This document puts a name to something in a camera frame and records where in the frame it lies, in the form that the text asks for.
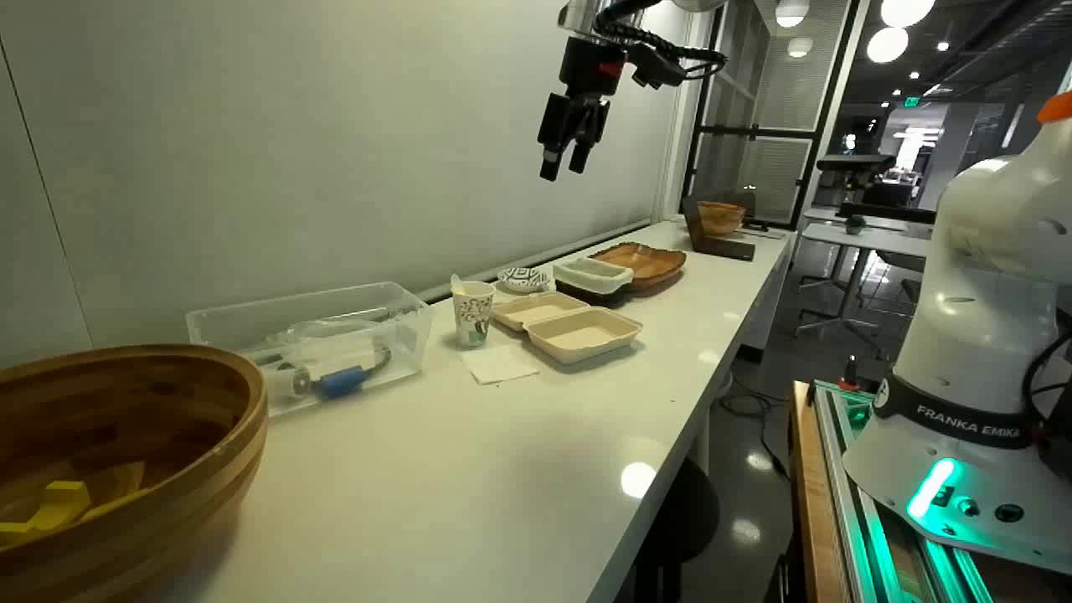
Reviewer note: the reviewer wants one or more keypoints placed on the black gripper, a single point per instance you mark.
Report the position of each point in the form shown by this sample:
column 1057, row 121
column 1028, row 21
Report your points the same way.
column 588, row 68

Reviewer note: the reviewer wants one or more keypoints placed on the small patterned plate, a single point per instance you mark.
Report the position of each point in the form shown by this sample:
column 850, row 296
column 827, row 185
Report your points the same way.
column 521, row 279

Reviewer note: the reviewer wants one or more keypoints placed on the brown wooden rectangular tray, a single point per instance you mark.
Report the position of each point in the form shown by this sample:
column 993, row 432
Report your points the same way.
column 655, row 264

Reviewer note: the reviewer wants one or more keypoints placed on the large wooden bowl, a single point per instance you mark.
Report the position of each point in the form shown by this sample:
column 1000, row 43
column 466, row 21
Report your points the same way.
column 170, row 448

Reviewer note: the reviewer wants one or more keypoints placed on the round ceiling light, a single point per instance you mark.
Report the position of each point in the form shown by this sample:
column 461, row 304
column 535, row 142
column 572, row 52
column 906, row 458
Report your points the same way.
column 797, row 50

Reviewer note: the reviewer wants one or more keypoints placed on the beige open clamshell box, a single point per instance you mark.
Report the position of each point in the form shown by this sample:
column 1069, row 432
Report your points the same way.
column 575, row 329

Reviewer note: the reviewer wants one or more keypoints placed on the small white rectangular basket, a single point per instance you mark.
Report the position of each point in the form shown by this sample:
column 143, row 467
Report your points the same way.
column 590, row 275

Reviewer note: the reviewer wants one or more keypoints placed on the robot mounting platform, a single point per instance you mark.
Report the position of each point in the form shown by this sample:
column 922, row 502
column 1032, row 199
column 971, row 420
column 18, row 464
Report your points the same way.
column 833, row 503

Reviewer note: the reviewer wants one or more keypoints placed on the small wooden box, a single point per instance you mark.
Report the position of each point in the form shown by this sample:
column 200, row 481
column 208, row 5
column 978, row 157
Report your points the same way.
column 722, row 223

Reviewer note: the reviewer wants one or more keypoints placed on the yellow object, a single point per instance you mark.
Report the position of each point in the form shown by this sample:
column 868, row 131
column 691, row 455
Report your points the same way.
column 52, row 506

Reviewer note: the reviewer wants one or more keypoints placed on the white paper napkin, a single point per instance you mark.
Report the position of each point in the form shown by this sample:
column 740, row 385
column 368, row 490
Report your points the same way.
column 501, row 365

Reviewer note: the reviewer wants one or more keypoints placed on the patterned paper cup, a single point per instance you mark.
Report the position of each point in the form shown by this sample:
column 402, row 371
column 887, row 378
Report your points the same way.
column 475, row 317

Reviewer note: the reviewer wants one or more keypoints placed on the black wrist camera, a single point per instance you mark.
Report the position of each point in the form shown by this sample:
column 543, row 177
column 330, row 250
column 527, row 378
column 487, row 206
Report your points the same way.
column 650, row 68

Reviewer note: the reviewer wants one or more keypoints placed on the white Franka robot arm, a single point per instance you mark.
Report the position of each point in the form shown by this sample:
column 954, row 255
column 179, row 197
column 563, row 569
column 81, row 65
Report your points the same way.
column 981, row 291

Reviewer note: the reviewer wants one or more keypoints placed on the black framed glass partition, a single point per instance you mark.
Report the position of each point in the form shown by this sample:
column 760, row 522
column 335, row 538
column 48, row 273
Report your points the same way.
column 770, row 135

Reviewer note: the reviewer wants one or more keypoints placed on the white background table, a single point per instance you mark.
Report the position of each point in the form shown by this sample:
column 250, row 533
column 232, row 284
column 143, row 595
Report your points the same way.
column 866, row 234

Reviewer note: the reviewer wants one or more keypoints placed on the clear plastic container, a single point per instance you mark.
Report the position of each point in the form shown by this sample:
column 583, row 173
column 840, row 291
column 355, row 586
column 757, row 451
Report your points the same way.
column 335, row 323

